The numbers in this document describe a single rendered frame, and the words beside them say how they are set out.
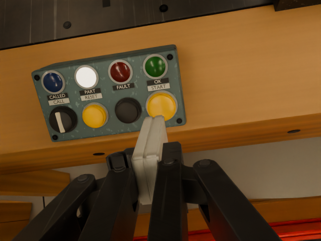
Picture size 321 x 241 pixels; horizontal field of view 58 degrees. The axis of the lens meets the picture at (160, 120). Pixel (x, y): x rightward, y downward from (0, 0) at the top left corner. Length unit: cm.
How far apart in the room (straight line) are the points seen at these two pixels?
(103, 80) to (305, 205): 29
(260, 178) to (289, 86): 91
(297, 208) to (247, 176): 81
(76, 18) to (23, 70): 9
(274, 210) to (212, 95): 18
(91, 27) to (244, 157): 95
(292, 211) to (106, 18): 34
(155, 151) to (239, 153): 108
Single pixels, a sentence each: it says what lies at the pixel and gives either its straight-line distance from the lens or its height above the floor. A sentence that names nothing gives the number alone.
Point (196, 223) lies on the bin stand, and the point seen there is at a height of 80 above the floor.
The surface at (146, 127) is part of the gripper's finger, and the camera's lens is 20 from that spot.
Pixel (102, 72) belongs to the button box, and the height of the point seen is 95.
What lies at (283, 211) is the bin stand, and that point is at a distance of 42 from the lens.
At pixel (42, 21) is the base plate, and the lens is 43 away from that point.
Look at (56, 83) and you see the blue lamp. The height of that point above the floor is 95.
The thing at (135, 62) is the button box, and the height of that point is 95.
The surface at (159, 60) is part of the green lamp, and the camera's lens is 28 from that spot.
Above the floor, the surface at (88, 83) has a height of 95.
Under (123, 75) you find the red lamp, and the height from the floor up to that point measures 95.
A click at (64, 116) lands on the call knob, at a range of 31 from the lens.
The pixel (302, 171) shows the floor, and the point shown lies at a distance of 127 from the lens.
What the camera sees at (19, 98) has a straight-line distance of 39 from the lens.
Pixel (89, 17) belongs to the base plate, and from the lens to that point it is 40.
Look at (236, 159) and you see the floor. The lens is 123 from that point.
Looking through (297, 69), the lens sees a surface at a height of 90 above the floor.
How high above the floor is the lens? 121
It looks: 73 degrees down
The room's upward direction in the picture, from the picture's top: 27 degrees counter-clockwise
